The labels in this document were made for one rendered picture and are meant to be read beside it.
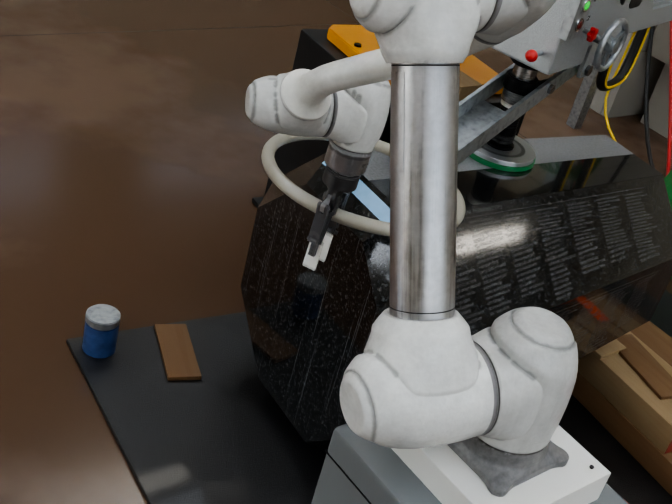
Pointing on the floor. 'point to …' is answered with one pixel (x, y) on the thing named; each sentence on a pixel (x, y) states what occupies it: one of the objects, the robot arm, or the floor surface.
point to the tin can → (101, 330)
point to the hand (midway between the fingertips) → (317, 250)
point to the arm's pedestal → (380, 475)
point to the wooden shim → (177, 352)
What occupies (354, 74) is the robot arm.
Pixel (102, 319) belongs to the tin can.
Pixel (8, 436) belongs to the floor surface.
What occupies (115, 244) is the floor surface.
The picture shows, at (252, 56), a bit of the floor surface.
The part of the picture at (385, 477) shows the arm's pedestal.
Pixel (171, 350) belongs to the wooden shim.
